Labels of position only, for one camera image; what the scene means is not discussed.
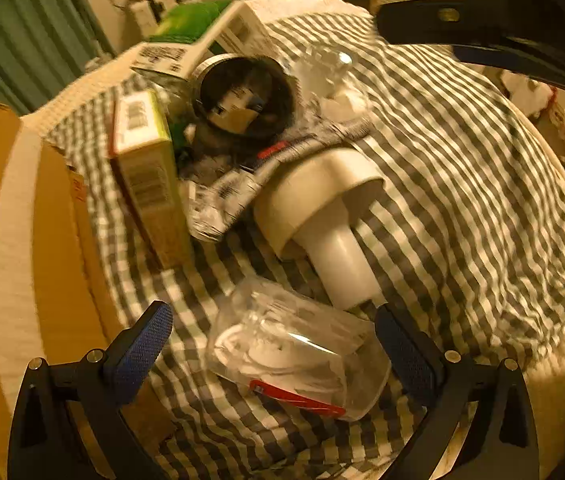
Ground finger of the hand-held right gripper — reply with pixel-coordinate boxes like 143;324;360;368
376;0;503;45
455;45;565;96

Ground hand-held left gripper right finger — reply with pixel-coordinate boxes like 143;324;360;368
375;305;543;480

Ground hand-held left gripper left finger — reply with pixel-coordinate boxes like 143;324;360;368
7;300;176;480

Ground clear bag with white cable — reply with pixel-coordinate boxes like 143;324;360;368
207;280;393;423

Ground brown cardboard box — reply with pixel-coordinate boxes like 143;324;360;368
0;102;178;471

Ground yellow medicine box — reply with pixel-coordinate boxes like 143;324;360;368
107;89;196;268

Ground green white medicine box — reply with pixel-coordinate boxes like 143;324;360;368
130;0;268;86

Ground white crumpled cloth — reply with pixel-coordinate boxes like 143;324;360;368
502;70;565;126

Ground grey checked blanket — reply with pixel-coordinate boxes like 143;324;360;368
45;10;565;480

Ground black white patterned packet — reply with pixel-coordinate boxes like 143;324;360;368
185;115;378;243

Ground silver round can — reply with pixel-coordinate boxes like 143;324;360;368
190;54;298;141

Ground wide green curtain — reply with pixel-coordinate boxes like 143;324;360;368
0;0;113;126

